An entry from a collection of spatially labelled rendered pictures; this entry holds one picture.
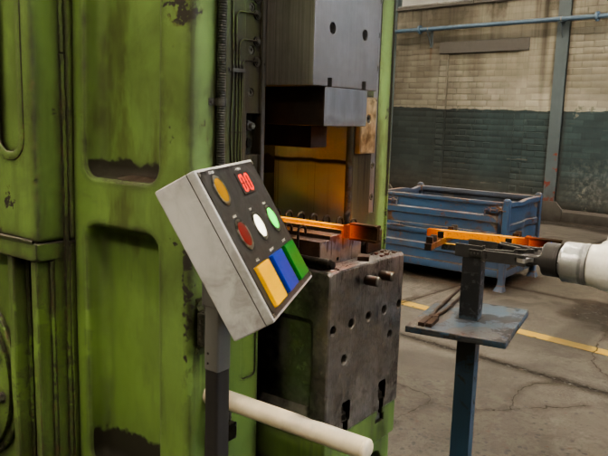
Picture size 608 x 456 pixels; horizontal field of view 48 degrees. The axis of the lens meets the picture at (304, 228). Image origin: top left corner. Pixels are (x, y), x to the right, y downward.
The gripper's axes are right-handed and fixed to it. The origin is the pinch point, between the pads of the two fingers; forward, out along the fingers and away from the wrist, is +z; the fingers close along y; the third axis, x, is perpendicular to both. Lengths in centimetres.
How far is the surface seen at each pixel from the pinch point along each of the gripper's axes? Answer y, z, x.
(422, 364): 170, 93, -99
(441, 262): 354, 170, -83
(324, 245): -10.7, 35.4, -2.7
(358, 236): -0.8, 31.4, -1.0
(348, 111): -1.8, 35.4, 31.1
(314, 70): -18, 35, 40
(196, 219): -73, 18, 12
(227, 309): -71, 13, -2
